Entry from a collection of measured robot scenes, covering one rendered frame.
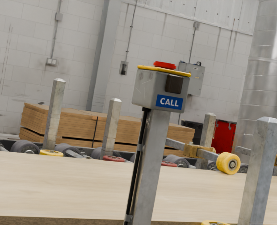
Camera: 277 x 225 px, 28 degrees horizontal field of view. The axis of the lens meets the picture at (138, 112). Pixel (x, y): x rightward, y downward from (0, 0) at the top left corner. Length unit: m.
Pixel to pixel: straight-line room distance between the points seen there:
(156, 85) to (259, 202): 0.35
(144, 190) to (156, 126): 0.11
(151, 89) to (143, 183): 0.16
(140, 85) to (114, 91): 8.05
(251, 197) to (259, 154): 0.09
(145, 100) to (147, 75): 0.04
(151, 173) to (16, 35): 7.40
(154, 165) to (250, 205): 0.25
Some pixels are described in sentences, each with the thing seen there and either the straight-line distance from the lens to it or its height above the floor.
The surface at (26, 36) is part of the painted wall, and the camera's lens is 8.36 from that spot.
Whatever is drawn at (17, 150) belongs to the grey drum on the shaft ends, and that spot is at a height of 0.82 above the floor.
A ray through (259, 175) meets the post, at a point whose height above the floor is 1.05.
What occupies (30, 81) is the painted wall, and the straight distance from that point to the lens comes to 8.42.
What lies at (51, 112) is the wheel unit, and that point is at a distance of 2.04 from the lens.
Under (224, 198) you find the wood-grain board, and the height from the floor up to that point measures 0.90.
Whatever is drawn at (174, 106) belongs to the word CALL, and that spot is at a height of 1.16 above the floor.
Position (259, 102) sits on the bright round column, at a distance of 5.29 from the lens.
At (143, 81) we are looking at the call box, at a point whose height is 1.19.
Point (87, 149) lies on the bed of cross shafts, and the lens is 2.71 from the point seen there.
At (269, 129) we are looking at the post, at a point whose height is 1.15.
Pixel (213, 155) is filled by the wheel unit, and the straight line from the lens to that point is 2.27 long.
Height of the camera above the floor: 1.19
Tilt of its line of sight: 3 degrees down
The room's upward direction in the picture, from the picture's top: 10 degrees clockwise
